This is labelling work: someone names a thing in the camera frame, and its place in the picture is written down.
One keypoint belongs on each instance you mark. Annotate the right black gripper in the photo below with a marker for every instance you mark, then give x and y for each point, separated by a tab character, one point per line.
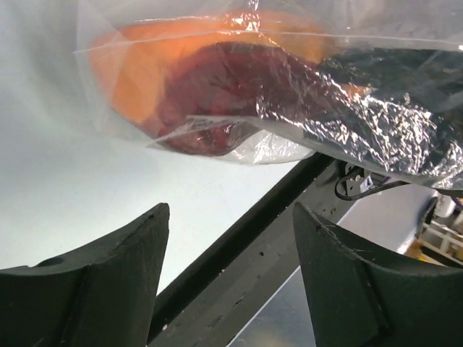
393	110

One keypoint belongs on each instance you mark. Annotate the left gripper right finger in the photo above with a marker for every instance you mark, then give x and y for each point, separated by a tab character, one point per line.
362	294

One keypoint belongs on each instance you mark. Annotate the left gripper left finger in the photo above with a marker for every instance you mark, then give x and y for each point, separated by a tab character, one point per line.
100	294

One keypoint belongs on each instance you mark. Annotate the clear orange zip bag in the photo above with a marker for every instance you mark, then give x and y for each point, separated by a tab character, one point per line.
433	25

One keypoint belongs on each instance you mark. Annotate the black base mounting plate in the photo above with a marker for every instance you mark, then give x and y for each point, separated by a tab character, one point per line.
213	299

